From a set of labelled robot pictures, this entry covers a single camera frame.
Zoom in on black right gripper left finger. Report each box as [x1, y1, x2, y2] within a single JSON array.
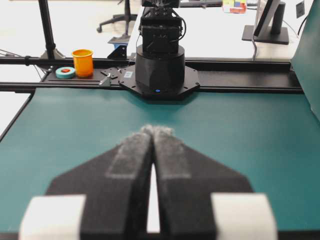
[[19, 124, 154, 240]]

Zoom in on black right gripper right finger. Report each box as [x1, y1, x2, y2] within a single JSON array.
[[151, 125, 278, 240]]

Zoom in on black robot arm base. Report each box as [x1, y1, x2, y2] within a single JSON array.
[[119, 0, 200, 100]]

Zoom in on teal tape roll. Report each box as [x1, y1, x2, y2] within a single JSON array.
[[55, 66, 76, 79]]

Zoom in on orange plastic cup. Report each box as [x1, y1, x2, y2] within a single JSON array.
[[72, 49, 94, 77]]

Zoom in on black tripod pole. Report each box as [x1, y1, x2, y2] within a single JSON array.
[[38, 0, 65, 60]]

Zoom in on black office chair base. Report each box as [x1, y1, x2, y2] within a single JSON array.
[[96, 0, 138, 36]]

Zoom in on black monitor stand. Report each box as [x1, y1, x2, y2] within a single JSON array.
[[242, 0, 289, 45]]

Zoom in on colourful box on desk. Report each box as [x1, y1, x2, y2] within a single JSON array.
[[222, 0, 247, 14]]

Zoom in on black aluminium frame rail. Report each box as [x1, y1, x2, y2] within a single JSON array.
[[0, 57, 303, 94]]

